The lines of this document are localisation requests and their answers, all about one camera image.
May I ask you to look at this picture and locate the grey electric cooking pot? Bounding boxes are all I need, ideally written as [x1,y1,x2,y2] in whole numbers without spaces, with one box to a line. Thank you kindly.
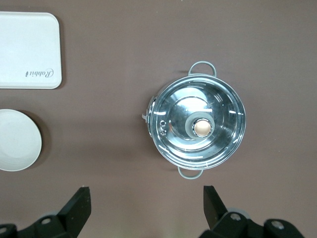
[141,61,247,180]

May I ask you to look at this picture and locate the cream rabbit print tray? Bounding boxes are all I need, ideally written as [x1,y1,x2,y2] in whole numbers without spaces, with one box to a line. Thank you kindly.
[0,11,62,89]

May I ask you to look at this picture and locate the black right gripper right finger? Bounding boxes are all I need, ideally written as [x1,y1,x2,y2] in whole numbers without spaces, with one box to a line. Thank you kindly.
[200,185,304,238]

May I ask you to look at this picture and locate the cream round plate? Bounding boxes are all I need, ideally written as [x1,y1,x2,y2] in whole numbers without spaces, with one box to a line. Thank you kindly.
[0,109,43,172]

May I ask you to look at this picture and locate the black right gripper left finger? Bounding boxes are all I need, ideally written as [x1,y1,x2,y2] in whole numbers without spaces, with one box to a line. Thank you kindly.
[14,187,92,238]

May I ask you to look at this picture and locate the glass pot lid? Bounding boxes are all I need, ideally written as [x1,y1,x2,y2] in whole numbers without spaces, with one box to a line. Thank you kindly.
[148,74,247,171]

